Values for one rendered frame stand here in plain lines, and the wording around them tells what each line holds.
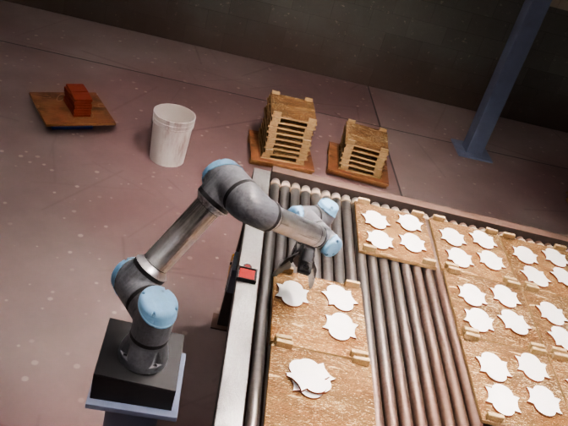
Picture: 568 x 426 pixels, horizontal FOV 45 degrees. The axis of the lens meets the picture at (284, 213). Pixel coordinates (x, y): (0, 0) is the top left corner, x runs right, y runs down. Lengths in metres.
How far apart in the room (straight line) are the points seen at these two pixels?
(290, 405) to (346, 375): 0.26
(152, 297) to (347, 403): 0.71
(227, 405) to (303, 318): 0.50
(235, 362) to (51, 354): 1.41
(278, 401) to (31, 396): 1.45
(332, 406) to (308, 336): 0.31
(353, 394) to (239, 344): 0.41
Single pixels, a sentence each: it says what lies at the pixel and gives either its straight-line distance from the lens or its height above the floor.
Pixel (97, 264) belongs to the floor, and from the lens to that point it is 4.04.
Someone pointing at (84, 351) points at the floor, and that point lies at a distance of 3.53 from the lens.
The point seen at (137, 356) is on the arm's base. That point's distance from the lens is 2.10.
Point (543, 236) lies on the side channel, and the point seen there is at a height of 0.95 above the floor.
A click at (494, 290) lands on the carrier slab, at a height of 0.95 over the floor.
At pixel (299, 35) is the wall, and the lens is 7.32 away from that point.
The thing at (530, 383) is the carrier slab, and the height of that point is 0.94.
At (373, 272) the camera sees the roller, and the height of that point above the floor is 0.92.
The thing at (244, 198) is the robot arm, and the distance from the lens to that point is 1.95.
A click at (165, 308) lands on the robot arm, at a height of 1.18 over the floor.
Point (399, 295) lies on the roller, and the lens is 2.82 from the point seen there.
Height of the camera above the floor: 2.51
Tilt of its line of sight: 31 degrees down
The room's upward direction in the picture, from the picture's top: 17 degrees clockwise
